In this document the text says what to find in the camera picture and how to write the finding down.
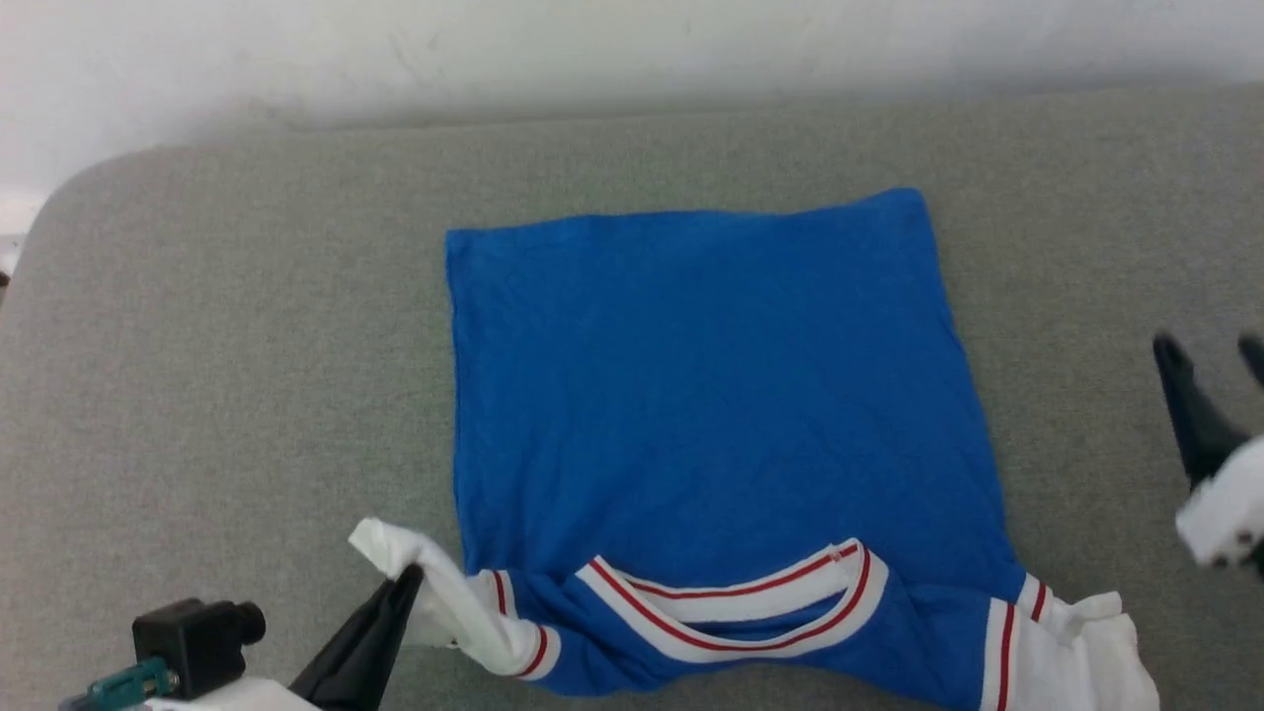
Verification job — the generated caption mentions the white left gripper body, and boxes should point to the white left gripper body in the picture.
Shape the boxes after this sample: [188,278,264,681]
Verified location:
[148,675,319,711]

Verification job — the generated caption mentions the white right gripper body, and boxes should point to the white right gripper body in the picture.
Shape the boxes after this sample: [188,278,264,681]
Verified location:
[1174,433,1264,571]

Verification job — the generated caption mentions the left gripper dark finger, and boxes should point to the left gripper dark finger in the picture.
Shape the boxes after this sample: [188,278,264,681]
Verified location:
[287,569,412,711]
[340,564,427,711]

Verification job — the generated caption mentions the blue shirt with white sleeves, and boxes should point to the blue shirt with white sleeves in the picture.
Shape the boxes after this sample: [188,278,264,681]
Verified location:
[347,187,1162,711]

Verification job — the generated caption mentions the grey fabric sofa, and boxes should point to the grey fabric sofa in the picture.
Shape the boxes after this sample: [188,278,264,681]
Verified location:
[0,84,1264,711]

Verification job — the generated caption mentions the left camera cable green plug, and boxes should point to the left camera cable green plug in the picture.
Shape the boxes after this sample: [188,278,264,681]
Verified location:
[57,656,181,711]

